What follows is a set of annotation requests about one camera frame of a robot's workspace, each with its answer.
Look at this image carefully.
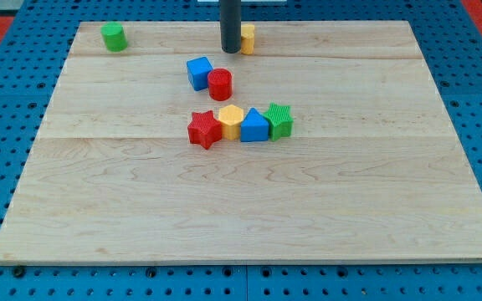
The blue cube block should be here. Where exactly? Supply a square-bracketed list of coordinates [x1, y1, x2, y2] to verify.
[186, 57, 213, 91]

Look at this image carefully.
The yellow heart block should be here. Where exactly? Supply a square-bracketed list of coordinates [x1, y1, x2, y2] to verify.
[240, 23, 255, 55]

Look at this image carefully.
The blue triangle block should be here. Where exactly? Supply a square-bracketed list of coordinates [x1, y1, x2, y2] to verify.
[240, 108, 269, 142]

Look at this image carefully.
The yellow hexagon block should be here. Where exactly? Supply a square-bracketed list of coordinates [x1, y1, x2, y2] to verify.
[218, 105, 244, 140]

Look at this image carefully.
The red star block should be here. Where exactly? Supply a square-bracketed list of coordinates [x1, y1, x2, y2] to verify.
[187, 110, 223, 150]

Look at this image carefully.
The green star block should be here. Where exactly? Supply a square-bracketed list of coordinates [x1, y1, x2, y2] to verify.
[263, 103, 294, 141]

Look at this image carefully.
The red cylinder block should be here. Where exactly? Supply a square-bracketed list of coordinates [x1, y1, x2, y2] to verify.
[208, 69, 233, 101]

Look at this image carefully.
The wooden board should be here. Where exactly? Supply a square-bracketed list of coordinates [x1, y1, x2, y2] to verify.
[0, 21, 482, 266]

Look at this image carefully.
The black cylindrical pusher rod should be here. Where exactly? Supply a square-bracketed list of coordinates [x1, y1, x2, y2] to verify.
[219, 0, 241, 54]

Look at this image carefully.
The green cylinder block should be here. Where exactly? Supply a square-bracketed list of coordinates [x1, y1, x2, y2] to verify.
[100, 22, 128, 52]

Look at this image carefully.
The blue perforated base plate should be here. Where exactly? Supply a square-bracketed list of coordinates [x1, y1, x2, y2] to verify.
[0, 1, 482, 300]

